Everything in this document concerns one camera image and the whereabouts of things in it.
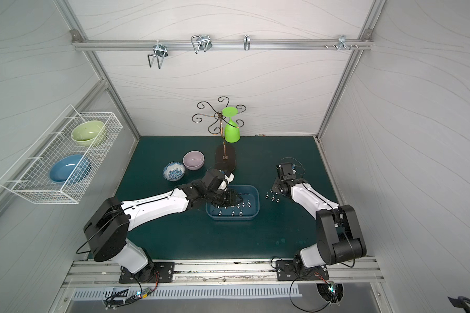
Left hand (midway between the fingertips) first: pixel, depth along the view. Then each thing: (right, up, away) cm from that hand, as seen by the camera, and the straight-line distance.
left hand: (242, 202), depth 79 cm
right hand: (+19, +5, +13) cm, 24 cm away
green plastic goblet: (-5, +31, +14) cm, 34 cm away
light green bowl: (-62, +28, -5) cm, 68 cm away
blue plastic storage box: (+3, -6, +10) cm, 12 cm away
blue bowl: (-59, +15, -14) cm, 62 cm away
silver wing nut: (+15, -2, +14) cm, 21 cm away
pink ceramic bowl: (-27, +17, +28) cm, 42 cm away
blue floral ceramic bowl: (-37, +11, +24) cm, 45 cm away
